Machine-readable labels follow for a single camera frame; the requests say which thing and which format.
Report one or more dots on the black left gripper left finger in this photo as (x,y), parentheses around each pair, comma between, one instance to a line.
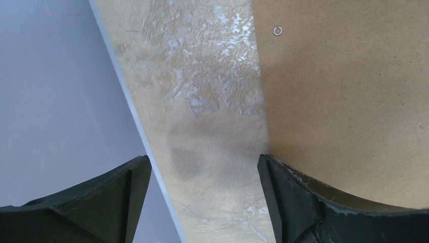
(105,208)

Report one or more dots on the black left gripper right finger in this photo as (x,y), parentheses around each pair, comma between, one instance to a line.
(304,209)

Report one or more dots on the brown backing board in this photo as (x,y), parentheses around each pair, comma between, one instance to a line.
(346,93)

